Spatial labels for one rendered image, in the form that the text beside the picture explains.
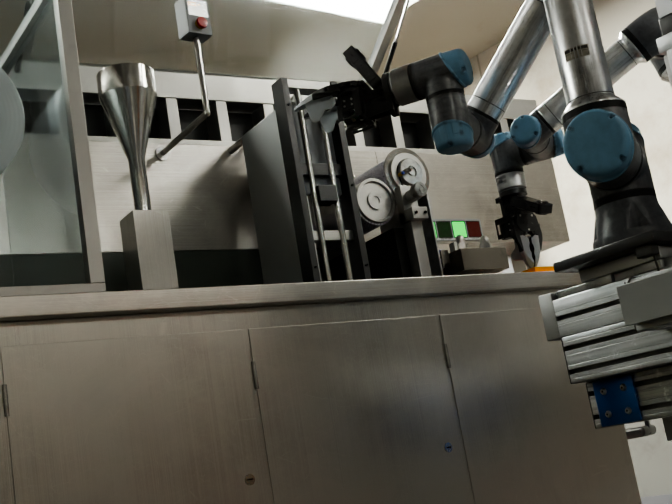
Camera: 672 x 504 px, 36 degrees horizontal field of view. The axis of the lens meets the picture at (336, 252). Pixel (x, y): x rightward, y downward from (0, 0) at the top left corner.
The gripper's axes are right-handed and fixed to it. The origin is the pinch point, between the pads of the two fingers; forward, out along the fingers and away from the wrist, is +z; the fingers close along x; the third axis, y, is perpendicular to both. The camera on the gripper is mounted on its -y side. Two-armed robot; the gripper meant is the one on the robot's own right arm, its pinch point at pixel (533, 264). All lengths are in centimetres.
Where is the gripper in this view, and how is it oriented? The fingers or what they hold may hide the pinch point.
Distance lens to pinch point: 263.4
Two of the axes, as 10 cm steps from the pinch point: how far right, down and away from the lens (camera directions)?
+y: -5.2, 2.7, 8.1
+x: -8.4, 0.2, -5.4
